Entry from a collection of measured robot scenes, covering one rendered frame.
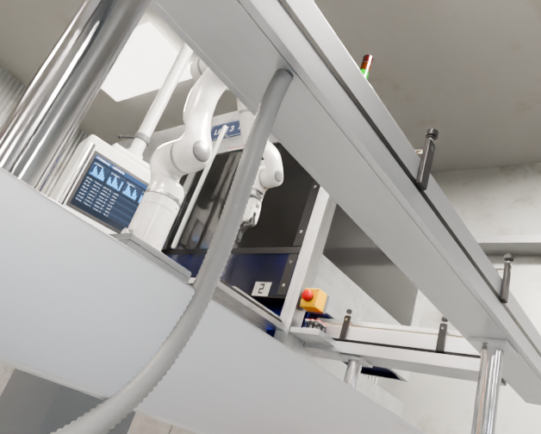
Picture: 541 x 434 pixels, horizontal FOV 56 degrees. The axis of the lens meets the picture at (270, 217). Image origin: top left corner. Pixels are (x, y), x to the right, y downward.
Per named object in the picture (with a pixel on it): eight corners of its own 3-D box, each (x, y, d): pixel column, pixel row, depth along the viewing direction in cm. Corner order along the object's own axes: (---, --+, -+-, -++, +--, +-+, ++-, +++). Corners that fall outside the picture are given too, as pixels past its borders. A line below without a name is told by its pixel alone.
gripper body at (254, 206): (267, 201, 191) (258, 228, 187) (247, 204, 198) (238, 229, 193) (255, 191, 187) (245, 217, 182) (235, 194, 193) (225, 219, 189)
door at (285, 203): (227, 249, 233) (266, 145, 257) (303, 248, 205) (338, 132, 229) (226, 249, 233) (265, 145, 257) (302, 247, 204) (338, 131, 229)
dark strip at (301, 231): (277, 295, 199) (329, 133, 232) (287, 296, 196) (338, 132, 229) (276, 294, 198) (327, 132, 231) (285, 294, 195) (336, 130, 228)
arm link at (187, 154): (182, 182, 176) (211, 176, 165) (153, 165, 169) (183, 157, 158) (221, 67, 194) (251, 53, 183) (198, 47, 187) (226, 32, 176)
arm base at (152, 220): (133, 237, 144) (159, 182, 152) (96, 238, 156) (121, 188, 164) (179, 268, 156) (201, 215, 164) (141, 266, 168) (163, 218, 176)
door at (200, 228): (164, 251, 264) (203, 158, 288) (226, 249, 233) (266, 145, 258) (163, 250, 263) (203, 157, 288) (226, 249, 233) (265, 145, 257)
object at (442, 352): (300, 344, 190) (311, 306, 197) (321, 359, 200) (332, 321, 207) (492, 371, 146) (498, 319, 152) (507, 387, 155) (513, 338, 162)
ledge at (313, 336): (309, 345, 194) (311, 340, 194) (338, 349, 185) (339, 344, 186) (289, 331, 185) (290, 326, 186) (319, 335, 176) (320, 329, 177)
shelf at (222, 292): (177, 323, 237) (178, 319, 238) (296, 338, 191) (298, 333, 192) (94, 278, 206) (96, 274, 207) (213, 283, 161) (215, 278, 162)
